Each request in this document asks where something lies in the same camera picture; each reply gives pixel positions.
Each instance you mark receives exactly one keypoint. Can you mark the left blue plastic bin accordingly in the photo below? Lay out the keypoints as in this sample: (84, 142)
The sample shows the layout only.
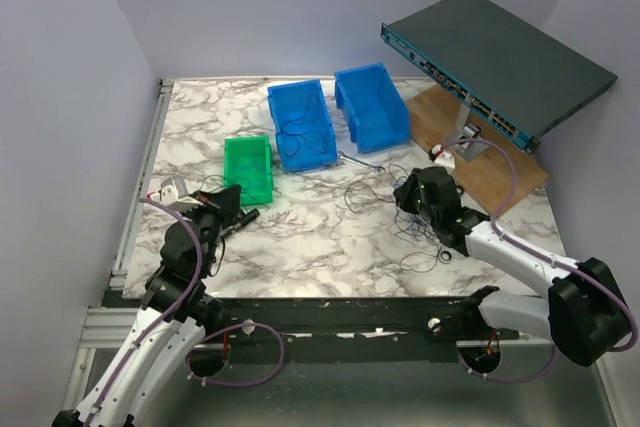
(304, 132)

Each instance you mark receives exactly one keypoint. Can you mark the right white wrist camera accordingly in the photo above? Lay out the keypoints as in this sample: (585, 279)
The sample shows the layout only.
(440, 157)

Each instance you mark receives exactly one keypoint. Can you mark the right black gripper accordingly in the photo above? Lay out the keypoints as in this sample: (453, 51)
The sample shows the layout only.
(403, 193)

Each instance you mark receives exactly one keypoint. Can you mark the green plastic bin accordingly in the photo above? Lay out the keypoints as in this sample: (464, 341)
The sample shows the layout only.
(248, 163)

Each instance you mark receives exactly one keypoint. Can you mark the wooden board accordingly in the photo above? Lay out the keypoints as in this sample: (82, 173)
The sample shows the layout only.
(491, 170)

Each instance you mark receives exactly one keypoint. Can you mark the right blue plastic bin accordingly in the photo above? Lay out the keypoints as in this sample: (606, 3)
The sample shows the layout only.
(376, 116)

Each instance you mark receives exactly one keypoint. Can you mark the metal switch stand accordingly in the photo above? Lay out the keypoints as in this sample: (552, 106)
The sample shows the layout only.
(466, 138)

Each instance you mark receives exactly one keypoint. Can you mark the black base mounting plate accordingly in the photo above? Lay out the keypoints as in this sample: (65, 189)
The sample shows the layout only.
(265, 331)

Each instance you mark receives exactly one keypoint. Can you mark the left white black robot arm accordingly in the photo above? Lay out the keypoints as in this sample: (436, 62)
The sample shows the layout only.
(175, 312)

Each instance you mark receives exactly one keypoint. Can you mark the large silver combination wrench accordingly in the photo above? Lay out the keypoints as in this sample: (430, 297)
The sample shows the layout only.
(444, 255)

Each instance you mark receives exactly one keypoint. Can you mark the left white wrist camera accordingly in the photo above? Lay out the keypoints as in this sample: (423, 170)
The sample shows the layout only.
(173, 193)

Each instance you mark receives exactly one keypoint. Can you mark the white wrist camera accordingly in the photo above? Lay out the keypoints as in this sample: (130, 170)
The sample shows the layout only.
(173, 193)
(440, 157)

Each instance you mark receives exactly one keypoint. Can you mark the aluminium rail frame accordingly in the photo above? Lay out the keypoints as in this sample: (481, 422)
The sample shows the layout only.
(329, 232)

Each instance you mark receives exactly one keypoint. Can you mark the blue plastic bin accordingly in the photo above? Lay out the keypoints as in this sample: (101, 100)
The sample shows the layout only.
(304, 132)
(376, 116)

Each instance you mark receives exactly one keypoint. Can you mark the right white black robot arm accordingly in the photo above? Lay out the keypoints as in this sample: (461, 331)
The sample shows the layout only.
(578, 306)

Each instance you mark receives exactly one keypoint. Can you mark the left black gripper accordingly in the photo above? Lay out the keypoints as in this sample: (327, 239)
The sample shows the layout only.
(227, 199)

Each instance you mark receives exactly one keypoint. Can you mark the dark network switch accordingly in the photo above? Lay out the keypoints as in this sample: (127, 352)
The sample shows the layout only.
(517, 78)

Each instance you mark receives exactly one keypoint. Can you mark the small silver open wrench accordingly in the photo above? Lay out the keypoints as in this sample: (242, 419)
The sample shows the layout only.
(378, 169)

